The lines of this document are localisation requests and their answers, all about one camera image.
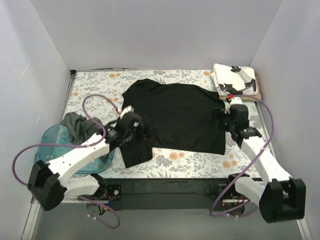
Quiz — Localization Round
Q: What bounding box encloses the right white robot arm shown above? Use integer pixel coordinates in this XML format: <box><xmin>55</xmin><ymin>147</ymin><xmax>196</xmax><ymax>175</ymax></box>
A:
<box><xmin>209</xmin><ymin>97</ymin><xmax>306</xmax><ymax>223</ymax></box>

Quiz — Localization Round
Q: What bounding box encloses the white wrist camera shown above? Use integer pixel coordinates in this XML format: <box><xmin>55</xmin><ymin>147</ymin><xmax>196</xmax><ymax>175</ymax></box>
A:
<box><xmin>224</xmin><ymin>94</ymin><xmax>243</xmax><ymax>114</ymax></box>
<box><xmin>119</xmin><ymin>105</ymin><xmax>134</xmax><ymax>119</ymax></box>

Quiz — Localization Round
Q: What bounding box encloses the white printed folded t shirt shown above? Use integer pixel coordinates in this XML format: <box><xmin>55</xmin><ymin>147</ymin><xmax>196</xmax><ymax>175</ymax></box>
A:
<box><xmin>211</xmin><ymin>63</ymin><xmax>259</xmax><ymax>97</ymax></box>

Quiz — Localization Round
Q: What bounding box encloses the black t shirt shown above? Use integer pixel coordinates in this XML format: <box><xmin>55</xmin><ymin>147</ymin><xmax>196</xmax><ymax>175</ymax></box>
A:
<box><xmin>120</xmin><ymin>79</ymin><xmax>226</xmax><ymax>168</ymax></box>

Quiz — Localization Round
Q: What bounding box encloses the aluminium rail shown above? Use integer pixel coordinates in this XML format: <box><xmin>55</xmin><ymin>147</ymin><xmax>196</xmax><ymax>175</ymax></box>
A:
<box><xmin>23</xmin><ymin>200</ymin><xmax>312</xmax><ymax>240</ymax></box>

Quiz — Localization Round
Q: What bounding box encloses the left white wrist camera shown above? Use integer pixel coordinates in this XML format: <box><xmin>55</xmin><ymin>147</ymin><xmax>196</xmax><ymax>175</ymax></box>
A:
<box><xmin>119</xmin><ymin>105</ymin><xmax>134</xmax><ymax>119</ymax></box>

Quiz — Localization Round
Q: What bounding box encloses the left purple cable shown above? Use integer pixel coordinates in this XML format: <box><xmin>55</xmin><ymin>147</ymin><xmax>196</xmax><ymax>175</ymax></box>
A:
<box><xmin>11</xmin><ymin>93</ymin><xmax>122</xmax><ymax>186</ymax></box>

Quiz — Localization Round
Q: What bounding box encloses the teal plastic basket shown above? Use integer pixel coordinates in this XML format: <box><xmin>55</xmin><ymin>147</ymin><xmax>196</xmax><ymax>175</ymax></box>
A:
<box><xmin>34</xmin><ymin>124</ymin><xmax>115</xmax><ymax>175</ymax></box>

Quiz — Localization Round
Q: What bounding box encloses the grey t shirt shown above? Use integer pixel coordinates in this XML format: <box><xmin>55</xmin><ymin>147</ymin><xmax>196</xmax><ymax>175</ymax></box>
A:
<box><xmin>60</xmin><ymin>112</ymin><xmax>102</xmax><ymax>145</ymax></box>

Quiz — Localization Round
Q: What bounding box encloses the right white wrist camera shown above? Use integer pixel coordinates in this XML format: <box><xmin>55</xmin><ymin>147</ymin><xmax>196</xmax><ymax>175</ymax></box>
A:
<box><xmin>224</xmin><ymin>94</ymin><xmax>243</xmax><ymax>114</ymax></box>

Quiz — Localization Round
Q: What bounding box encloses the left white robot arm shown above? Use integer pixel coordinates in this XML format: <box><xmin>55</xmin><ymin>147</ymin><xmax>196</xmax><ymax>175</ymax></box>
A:
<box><xmin>27</xmin><ymin>112</ymin><xmax>151</xmax><ymax>211</ymax></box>

